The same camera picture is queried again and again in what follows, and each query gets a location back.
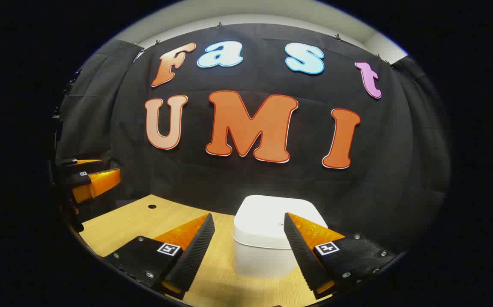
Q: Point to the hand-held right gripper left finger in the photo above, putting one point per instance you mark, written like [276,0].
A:
[195,256]

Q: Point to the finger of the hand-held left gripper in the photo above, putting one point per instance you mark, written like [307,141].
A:
[101,181]
[85,162]

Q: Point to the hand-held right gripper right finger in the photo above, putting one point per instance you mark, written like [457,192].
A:
[302,256]

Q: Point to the white desktop garbage bin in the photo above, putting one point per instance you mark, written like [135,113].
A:
[263,230]

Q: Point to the wooden desktop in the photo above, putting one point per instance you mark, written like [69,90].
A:
[144,221]

